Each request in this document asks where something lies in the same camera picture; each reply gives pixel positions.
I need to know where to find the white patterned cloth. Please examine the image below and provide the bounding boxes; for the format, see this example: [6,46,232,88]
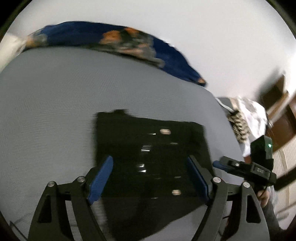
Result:
[231,97,268,157]

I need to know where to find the black cream striped knit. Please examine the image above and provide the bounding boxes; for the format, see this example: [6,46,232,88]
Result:
[227,110,250,144]

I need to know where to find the blue floral blanket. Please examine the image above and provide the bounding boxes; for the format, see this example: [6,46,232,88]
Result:
[25,21,207,87]

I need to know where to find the grey white-edged cloth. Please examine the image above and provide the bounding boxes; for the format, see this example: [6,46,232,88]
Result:
[216,97,237,114]

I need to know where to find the black jeans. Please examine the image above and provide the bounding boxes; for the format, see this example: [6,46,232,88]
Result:
[95,110,214,240]

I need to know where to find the white floral pillow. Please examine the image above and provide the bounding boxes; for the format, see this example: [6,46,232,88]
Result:
[0,33,26,72]

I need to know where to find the grey mesh bed mattress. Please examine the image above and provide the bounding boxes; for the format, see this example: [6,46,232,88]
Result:
[1,48,243,240]

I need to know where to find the right hand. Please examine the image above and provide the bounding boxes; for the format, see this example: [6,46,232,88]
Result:
[256,190,270,208]

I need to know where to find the brown wooden furniture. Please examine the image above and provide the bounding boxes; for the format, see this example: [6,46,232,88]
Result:
[259,75,295,152]

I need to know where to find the right forearm dark sleeve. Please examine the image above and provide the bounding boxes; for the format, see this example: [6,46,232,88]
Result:
[262,201,285,240]

